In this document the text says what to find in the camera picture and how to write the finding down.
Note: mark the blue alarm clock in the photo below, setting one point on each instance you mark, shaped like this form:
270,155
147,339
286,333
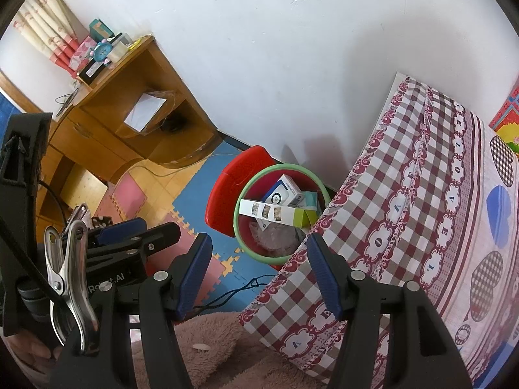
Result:
101,51

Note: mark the cream curtain red hem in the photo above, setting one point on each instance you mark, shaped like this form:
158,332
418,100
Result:
44,28

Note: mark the window with wooden frame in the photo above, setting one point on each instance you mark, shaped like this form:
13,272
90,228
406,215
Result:
16,93

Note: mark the wooden desk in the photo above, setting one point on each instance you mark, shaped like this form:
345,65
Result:
101,101

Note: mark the person's leg pink fleece pants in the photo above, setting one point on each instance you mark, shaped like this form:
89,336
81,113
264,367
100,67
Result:
227,356

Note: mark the black polka dot cloth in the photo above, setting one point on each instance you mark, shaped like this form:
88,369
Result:
101,221

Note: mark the red floral wall cloth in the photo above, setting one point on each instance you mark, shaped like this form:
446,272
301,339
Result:
507,121

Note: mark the black box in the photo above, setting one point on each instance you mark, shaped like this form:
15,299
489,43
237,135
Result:
91,73

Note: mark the white paper sheet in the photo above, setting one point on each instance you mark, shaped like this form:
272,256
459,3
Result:
144,111

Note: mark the foam puzzle floor mat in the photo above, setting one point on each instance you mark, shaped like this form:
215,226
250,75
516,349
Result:
190,198

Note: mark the heart print checked bed sheet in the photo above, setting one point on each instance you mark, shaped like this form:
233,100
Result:
405,194

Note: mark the long white carton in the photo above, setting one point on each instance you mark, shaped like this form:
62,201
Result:
267,212

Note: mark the white cup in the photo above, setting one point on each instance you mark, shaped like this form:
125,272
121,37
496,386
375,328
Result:
117,53

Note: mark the small yellow object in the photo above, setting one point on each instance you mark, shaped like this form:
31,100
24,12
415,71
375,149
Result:
136,43

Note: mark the red trash bin green rim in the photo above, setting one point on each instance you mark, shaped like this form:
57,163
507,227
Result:
248,227

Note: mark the pink box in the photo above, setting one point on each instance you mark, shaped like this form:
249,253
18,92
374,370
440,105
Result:
83,52

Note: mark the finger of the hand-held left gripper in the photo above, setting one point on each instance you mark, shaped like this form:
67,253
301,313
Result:
121,229
158,239

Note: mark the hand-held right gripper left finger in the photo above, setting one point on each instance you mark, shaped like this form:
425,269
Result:
194,279

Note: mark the small teal carton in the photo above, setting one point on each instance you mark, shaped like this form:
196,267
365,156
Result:
310,200

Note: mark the person's left hand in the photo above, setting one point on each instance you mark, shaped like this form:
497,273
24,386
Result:
32,352

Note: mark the metal spring clip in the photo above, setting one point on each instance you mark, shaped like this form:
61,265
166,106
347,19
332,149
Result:
75,259
77,214

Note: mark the teal box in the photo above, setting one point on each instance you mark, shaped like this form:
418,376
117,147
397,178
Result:
100,29

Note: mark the clear plastic bag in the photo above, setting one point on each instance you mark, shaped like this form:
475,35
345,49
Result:
275,237

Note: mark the white and blue box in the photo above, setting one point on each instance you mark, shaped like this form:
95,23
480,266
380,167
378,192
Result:
282,190

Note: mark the dark thin thread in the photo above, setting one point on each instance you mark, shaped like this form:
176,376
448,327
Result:
247,282

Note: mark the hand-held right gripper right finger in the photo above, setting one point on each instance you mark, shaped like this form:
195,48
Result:
324,279

